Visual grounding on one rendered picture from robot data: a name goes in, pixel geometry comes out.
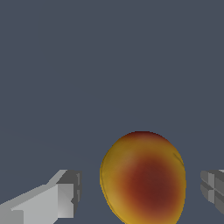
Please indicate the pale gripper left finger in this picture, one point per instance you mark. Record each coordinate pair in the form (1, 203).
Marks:
(43, 201)

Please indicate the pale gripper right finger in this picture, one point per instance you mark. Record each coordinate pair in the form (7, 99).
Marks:
(214, 186)

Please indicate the yellow red mango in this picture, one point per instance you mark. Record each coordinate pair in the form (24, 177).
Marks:
(145, 180)

